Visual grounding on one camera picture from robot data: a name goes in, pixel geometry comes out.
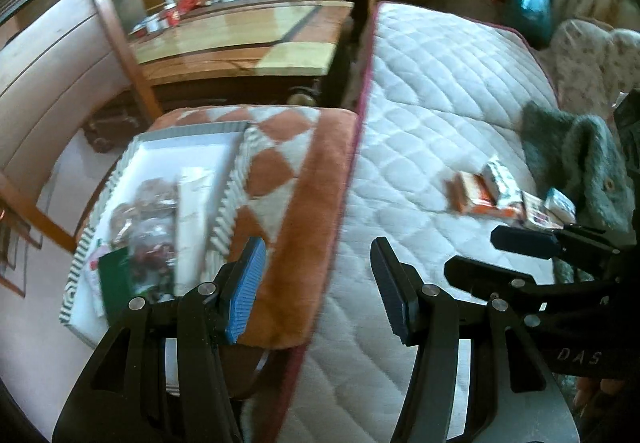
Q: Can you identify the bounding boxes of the clear bag of pastries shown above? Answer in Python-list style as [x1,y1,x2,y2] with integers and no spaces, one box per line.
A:
[127,223,177,298]

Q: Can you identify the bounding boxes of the wooden chair frame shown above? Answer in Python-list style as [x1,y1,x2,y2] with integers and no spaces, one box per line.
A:
[75,0,167,120]

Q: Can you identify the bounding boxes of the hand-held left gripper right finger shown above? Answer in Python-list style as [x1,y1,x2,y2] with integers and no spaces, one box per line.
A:
[370,237,581,443]

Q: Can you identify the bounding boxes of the orange snack packet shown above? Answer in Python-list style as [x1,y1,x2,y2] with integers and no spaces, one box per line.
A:
[452,171,484,214]
[475,175,524,220]

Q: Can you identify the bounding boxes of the red white snack packet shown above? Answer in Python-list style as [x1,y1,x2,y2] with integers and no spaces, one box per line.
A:
[520,191,564,230]

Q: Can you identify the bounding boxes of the person's right hand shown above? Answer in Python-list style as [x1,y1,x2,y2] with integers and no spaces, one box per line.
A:
[574,375,640,424]

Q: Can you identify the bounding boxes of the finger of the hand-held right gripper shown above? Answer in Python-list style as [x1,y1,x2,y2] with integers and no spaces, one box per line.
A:
[444,255,540,308]
[490,224,640,260]

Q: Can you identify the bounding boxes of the clear bag of nuts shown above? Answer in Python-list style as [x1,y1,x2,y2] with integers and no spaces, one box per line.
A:
[111,178,179,244]

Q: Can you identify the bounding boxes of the striped white box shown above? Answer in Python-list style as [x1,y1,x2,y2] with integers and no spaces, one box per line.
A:
[59,121,258,350]

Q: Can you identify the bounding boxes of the silver red snack packet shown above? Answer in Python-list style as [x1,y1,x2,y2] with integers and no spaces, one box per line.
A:
[86,243,108,319]

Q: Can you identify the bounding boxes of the wooden table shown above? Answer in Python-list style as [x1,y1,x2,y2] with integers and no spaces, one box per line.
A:
[130,0,356,84]

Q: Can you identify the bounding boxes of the quilted white mattress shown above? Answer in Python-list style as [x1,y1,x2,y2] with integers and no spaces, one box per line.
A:
[265,0,568,443]

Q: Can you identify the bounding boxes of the white green snack packet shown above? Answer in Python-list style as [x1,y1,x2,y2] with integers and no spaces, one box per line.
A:
[545,188,577,225]
[482,159,526,206]

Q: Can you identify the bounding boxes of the floral blanket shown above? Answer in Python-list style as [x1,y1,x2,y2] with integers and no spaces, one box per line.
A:
[545,18,640,114]

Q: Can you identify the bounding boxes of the orange white checked blanket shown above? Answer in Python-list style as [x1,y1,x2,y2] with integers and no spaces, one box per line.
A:
[150,105,362,350]

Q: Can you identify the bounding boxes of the teal fuzzy garment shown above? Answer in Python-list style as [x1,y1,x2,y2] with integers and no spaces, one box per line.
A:
[522,100,637,285]

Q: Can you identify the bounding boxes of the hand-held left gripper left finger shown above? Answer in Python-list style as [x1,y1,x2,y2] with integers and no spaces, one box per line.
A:
[52,237,267,443]

